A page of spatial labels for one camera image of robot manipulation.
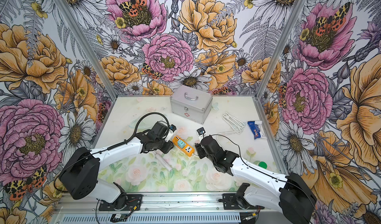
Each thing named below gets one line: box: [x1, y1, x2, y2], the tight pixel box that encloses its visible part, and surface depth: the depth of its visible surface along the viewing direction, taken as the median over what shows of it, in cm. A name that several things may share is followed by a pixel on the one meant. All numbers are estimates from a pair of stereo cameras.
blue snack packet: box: [247, 120, 261, 140], surface depth 101 cm
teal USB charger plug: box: [177, 139, 187, 149], surface depth 89 cm
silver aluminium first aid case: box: [169, 84, 213, 125], surface depth 102 cm
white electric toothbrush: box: [152, 150, 173, 172], surface depth 89 cm
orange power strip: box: [172, 134, 195, 158], surface depth 92 cm
